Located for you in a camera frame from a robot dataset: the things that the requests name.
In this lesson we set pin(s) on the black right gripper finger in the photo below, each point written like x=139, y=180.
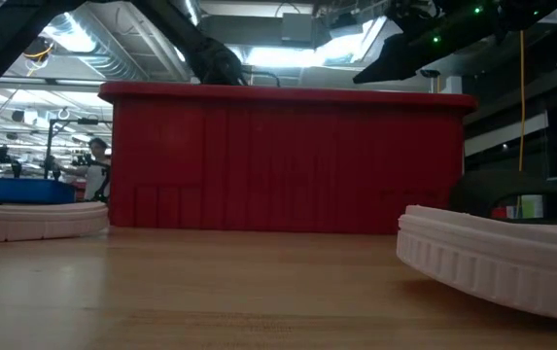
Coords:
x=399, y=60

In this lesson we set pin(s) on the black slide sandal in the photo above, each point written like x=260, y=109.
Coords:
x=472, y=194

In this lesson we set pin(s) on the pink slide sandal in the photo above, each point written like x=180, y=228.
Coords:
x=492, y=262

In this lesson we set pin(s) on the white plate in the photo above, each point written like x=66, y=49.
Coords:
x=35, y=221

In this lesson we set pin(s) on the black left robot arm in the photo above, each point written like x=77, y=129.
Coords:
x=1, y=34

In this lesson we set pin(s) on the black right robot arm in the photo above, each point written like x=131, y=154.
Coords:
x=526, y=12

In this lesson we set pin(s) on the red plastic bin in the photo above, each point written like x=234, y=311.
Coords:
x=283, y=160

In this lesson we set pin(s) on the blue plastic bin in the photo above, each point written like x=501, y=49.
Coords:
x=30, y=190

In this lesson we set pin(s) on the person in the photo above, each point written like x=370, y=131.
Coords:
x=95, y=180

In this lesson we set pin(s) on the small red item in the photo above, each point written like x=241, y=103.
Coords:
x=499, y=212

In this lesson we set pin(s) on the pale green container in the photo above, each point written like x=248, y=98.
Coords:
x=532, y=206

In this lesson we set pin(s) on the black ceiling camera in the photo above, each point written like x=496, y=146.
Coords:
x=430, y=73

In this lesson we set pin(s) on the black metal stand frame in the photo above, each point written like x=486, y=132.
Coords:
x=48, y=146

